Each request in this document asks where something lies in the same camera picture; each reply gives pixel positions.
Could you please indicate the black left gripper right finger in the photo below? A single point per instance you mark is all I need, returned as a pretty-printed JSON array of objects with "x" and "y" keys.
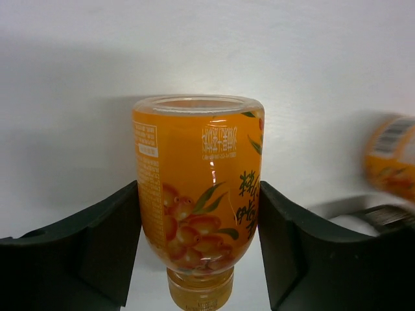
[{"x": 313, "y": 264}]

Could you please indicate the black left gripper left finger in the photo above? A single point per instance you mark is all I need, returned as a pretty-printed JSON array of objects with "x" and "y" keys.
[{"x": 82, "y": 262}]

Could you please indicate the orange fruit label bottle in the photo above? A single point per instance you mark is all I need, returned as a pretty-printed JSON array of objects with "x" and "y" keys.
[{"x": 198, "y": 172}]

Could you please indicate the clear bottle black label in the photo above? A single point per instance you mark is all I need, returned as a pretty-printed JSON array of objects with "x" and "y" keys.
[{"x": 371, "y": 215}]

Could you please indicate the orange bottle with gold cap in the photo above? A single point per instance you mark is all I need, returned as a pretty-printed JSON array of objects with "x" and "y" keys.
[{"x": 389, "y": 157}]

